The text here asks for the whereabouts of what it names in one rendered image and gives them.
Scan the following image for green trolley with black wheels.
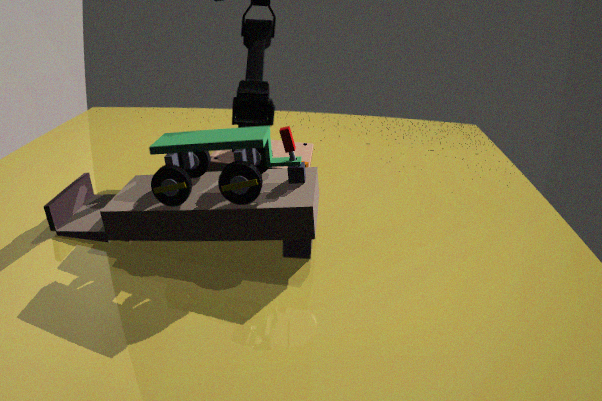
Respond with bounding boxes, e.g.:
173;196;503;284
149;125;302;207

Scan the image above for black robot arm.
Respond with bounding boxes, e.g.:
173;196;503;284
232;0;276;128

